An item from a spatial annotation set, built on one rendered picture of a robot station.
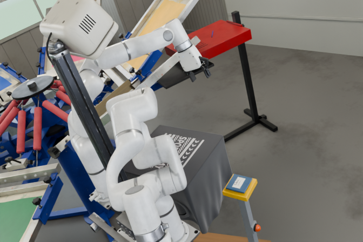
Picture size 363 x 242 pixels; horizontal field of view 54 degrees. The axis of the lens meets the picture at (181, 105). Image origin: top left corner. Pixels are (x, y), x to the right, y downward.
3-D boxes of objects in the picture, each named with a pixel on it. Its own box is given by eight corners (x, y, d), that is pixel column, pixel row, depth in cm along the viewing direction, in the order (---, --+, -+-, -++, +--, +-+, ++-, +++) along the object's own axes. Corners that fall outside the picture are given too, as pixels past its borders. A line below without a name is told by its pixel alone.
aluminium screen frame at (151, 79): (200, 40, 191) (196, 35, 190) (134, 101, 153) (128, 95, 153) (133, 95, 250) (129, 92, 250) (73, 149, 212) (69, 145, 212)
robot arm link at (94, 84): (69, 83, 134) (58, 70, 150) (82, 168, 149) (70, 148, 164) (106, 76, 141) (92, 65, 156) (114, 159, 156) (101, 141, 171)
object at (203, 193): (237, 186, 235) (224, 134, 213) (204, 241, 206) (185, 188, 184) (233, 185, 237) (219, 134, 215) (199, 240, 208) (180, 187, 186)
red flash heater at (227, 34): (222, 29, 339) (220, 18, 333) (252, 40, 302) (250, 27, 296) (166, 55, 323) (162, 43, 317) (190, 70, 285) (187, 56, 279)
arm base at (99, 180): (101, 210, 160) (87, 186, 152) (86, 199, 168) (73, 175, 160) (127, 188, 168) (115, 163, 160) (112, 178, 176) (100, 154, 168)
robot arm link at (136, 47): (125, 61, 153) (167, 44, 161) (134, 61, 142) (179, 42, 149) (117, 42, 151) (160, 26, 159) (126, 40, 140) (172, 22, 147)
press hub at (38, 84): (130, 199, 326) (68, 69, 258) (101, 234, 300) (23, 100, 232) (100, 189, 349) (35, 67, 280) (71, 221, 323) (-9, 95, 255)
